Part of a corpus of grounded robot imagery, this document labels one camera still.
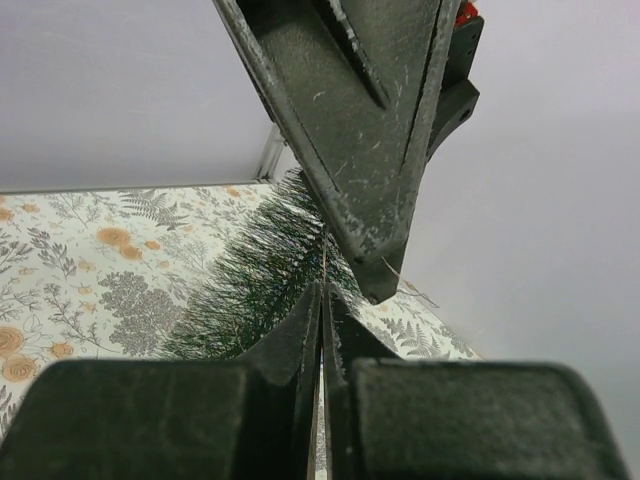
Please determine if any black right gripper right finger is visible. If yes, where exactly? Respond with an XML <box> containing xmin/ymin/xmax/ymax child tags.
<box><xmin>322</xmin><ymin>284</ymin><xmax>630</xmax><ymax>479</ymax></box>

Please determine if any floral paper mat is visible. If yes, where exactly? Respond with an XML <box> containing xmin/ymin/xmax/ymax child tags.
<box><xmin>1</xmin><ymin>185</ymin><xmax>475</xmax><ymax>427</ymax></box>

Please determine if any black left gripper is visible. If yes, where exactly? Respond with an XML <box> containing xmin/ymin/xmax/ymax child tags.
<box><xmin>216</xmin><ymin>1</ymin><xmax>484</xmax><ymax>304</ymax></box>

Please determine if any small green christmas tree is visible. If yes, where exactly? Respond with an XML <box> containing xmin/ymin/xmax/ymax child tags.
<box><xmin>160</xmin><ymin>170</ymin><xmax>363</xmax><ymax>360</ymax></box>

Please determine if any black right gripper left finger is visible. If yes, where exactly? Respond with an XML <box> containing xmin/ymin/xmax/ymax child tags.
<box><xmin>1</xmin><ymin>283</ymin><xmax>321</xmax><ymax>479</ymax></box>

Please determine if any thin wire light string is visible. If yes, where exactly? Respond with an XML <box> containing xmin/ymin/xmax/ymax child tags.
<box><xmin>319</xmin><ymin>234</ymin><xmax>441</xmax><ymax>311</ymax></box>

